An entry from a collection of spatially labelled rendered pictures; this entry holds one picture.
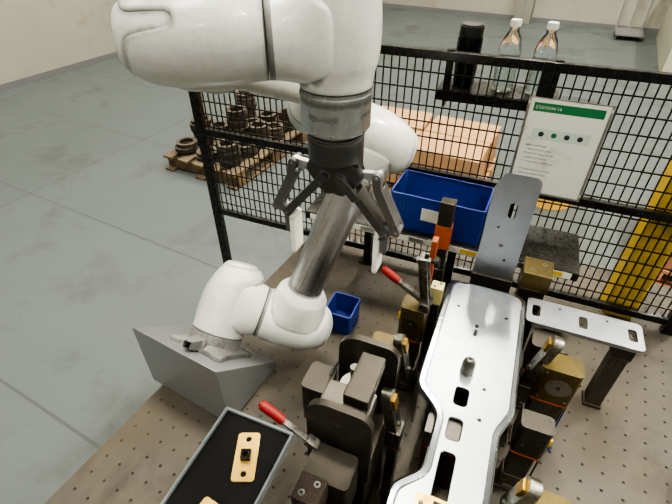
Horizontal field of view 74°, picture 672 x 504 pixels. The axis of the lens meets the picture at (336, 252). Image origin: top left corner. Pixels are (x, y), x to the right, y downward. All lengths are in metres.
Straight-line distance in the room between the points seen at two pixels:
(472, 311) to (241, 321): 0.65
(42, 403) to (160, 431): 1.27
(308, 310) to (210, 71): 0.87
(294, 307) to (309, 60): 0.87
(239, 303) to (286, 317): 0.14
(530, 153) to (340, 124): 1.06
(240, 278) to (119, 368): 1.43
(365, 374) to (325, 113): 0.52
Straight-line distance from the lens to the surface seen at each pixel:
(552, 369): 1.18
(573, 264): 1.53
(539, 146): 1.53
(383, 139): 1.06
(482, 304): 1.34
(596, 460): 1.52
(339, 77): 0.53
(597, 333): 1.38
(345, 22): 0.51
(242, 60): 0.52
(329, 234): 1.17
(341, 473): 0.91
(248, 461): 0.84
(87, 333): 2.88
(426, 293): 1.16
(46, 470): 2.44
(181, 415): 1.48
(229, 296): 1.31
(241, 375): 1.35
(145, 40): 0.53
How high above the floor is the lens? 1.90
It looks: 38 degrees down
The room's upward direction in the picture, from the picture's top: straight up
